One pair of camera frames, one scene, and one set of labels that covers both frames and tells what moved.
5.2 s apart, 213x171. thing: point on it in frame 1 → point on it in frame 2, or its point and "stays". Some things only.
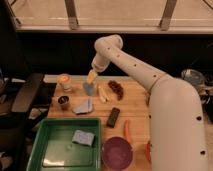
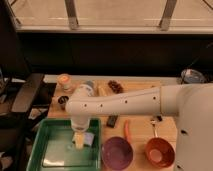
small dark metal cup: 63,102 stays
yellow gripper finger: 91,76 → 79,139
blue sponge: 83,138 stays
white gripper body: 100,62 → 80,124
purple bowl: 117,153 stays
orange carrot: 127,134 stays
